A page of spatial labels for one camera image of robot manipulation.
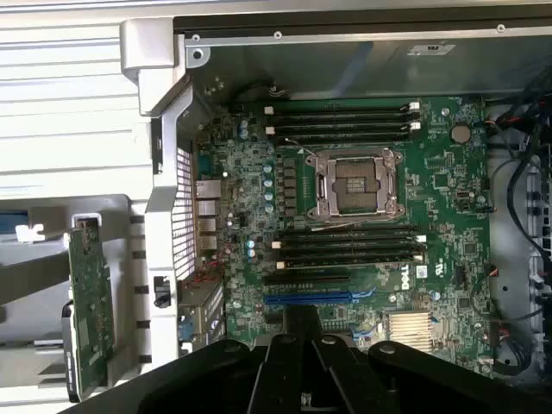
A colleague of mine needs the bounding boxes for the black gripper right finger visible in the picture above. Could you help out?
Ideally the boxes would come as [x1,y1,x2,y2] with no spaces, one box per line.
[302,304,552,414]

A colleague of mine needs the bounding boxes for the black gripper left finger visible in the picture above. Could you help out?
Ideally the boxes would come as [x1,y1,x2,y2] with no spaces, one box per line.
[64,304,304,414]

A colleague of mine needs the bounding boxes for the green black graphics card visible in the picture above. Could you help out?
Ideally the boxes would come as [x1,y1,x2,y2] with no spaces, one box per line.
[60,215,116,405]

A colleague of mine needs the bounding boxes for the silver chipset heatsink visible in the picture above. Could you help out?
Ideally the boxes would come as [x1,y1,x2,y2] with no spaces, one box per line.
[386,310,434,351]

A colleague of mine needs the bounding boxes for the blue expansion slot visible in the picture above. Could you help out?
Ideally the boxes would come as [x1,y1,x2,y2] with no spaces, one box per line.
[263,292,361,305]

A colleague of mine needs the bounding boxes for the grey parts rack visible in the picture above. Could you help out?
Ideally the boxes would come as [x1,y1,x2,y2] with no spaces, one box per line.
[0,193,133,414]

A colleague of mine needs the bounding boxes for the black expansion slot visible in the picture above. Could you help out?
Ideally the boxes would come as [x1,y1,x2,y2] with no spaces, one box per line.
[262,271,351,285]

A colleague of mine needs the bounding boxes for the green motherboard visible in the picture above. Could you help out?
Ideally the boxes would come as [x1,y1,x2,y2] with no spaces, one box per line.
[196,95,495,383]

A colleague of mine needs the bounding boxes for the metal IO port block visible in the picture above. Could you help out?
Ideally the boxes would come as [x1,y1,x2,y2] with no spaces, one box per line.
[194,179,222,255]

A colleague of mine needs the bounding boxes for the metal socket cover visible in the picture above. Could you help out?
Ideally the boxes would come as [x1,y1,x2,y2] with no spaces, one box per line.
[317,151,398,216]

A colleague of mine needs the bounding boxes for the CPU socket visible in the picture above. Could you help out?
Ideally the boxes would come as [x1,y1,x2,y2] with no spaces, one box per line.
[304,146,407,220]

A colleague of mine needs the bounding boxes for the coin cell battery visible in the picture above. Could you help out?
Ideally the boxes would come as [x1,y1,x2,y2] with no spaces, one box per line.
[450,123,472,145]

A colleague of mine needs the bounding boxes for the black silver PC case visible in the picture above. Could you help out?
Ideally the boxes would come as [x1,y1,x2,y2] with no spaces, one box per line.
[119,0,552,389]

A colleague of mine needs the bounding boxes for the locking lever wire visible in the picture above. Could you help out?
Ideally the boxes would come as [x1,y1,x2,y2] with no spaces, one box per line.
[282,137,323,157]
[308,218,383,233]

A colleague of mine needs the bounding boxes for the short black looped wire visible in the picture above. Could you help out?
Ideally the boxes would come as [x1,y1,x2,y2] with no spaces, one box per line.
[235,79,288,109]

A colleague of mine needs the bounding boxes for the white case wall label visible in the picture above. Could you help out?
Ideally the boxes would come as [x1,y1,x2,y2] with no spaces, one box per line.
[407,41,457,57]

